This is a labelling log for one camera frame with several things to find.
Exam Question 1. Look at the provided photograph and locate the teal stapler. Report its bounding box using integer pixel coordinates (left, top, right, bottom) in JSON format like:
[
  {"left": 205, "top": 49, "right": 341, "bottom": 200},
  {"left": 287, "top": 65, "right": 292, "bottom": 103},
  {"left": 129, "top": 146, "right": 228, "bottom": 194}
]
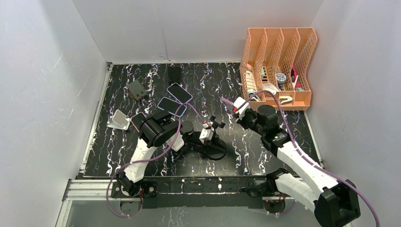
[{"left": 248, "top": 90, "right": 261, "bottom": 102}]

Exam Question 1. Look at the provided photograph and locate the white flat card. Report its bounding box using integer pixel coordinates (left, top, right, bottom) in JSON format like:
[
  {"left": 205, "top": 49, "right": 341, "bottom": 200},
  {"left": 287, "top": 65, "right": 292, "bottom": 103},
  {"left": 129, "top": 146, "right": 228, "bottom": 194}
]
[{"left": 292, "top": 75, "right": 299, "bottom": 88}]

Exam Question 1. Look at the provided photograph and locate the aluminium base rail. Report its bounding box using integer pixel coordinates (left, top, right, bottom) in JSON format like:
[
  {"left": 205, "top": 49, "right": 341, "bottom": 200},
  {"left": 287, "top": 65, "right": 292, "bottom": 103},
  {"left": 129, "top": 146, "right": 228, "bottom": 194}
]
[{"left": 56, "top": 178, "right": 353, "bottom": 227}]

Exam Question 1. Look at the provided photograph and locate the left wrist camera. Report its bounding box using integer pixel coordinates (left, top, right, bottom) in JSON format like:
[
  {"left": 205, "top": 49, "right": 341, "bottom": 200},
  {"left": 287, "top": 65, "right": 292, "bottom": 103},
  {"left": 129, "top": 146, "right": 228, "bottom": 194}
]
[{"left": 199, "top": 122, "right": 215, "bottom": 145}]

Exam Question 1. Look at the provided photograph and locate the silver metal phone stand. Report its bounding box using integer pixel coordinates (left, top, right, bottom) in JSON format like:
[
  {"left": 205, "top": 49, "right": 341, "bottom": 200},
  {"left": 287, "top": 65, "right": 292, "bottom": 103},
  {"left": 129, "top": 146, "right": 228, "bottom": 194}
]
[{"left": 107, "top": 110, "right": 131, "bottom": 131}]

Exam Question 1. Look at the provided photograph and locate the dark wooden phone stand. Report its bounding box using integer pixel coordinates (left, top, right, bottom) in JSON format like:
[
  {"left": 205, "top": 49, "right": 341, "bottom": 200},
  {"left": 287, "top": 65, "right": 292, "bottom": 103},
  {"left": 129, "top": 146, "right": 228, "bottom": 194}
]
[{"left": 128, "top": 80, "right": 147, "bottom": 100}]

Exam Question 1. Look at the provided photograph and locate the round blue lid jar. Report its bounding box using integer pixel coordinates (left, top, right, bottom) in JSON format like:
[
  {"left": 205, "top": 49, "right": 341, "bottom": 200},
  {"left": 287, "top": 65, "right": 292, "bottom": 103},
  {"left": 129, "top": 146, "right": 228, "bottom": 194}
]
[{"left": 276, "top": 72, "right": 287, "bottom": 85}]

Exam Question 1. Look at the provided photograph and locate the pink case phone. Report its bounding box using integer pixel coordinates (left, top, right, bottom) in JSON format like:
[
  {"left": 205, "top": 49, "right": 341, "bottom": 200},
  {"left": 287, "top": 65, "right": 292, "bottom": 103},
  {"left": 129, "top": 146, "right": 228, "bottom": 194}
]
[{"left": 131, "top": 112, "right": 146, "bottom": 131}]

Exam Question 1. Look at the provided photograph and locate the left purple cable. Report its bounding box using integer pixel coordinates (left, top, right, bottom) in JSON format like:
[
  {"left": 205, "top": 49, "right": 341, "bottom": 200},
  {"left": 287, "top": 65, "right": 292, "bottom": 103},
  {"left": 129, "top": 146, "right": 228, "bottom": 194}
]
[{"left": 105, "top": 105, "right": 209, "bottom": 218}]

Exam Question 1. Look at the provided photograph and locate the magenta notebook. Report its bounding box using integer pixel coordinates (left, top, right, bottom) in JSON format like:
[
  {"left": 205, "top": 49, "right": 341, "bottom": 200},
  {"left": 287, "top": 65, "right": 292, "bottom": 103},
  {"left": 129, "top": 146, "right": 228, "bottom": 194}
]
[{"left": 291, "top": 66, "right": 298, "bottom": 82}]

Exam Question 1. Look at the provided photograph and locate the purple back magsafe phone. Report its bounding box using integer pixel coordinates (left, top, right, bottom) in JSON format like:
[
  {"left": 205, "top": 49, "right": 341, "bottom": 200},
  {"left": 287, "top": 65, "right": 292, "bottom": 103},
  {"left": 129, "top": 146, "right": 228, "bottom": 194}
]
[{"left": 220, "top": 97, "right": 234, "bottom": 106}]

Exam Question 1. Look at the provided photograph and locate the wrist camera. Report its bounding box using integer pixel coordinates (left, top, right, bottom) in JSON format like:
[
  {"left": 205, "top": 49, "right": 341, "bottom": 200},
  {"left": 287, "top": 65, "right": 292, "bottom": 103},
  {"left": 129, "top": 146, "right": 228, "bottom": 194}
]
[
  {"left": 199, "top": 122, "right": 215, "bottom": 145},
  {"left": 233, "top": 97, "right": 250, "bottom": 120}
]

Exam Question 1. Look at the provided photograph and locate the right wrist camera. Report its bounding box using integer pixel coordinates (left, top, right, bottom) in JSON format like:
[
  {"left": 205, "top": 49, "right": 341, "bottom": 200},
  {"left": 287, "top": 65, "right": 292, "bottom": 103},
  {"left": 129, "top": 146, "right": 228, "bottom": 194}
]
[{"left": 233, "top": 97, "right": 250, "bottom": 120}]

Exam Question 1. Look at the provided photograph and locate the green tall box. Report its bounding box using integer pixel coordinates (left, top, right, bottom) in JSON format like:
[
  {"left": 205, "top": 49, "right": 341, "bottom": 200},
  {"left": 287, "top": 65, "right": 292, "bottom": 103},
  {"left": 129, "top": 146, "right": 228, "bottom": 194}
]
[{"left": 261, "top": 68, "right": 266, "bottom": 81}]

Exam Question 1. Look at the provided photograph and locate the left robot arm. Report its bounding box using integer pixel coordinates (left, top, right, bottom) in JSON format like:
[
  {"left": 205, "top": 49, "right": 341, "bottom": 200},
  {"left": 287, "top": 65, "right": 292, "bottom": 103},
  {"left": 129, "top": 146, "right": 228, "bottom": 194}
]
[{"left": 115, "top": 112, "right": 204, "bottom": 197}]

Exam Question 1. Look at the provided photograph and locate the blue case phone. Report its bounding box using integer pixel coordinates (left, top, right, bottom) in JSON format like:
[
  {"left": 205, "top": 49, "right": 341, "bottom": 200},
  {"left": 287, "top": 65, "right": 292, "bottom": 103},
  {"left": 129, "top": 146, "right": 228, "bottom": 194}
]
[{"left": 157, "top": 97, "right": 187, "bottom": 118}]

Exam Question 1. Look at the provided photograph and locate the white plastic packet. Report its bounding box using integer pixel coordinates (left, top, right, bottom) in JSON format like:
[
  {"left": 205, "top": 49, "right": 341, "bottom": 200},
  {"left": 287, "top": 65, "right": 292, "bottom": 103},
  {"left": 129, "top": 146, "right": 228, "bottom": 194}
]
[{"left": 262, "top": 82, "right": 280, "bottom": 95}]

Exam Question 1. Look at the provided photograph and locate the orange desk file organizer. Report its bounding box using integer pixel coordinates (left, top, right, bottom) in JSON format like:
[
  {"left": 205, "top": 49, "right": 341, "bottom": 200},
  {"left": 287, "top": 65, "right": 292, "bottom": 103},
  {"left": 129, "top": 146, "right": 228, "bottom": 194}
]
[{"left": 240, "top": 27, "right": 317, "bottom": 111}]

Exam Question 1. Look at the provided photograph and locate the black folding phone stand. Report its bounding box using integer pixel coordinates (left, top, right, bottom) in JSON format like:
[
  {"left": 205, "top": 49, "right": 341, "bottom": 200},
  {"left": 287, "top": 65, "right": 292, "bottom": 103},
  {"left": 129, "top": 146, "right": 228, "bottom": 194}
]
[{"left": 167, "top": 66, "right": 182, "bottom": 85}]

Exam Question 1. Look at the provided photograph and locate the black round base phone stand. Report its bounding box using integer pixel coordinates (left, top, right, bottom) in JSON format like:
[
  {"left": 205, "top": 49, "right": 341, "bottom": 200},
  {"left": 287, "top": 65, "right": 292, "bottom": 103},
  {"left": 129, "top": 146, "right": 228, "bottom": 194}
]
[{"left": 204, "top": 115, "right": 227, "bottom": 161}]

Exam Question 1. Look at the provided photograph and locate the white oval label pack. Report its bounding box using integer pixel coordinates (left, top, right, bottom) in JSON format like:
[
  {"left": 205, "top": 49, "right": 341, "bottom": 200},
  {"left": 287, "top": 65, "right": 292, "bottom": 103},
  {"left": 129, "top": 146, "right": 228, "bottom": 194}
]
[{"left": 245, "top": 69, "right": 257, "bottom": 92}]

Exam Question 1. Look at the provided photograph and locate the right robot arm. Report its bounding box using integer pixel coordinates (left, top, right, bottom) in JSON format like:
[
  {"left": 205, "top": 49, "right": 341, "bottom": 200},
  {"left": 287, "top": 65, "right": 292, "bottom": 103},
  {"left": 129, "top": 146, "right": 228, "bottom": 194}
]
[{"left": 234, "top": 102, "right": 361, "bottom": 227}]

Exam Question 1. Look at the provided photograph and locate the purple case phone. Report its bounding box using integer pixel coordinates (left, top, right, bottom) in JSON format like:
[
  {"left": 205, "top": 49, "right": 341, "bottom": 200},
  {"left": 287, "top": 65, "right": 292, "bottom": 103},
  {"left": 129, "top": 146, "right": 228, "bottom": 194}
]
[{"left": 167, "top": 83, "right": 193, "bottom": 104}]

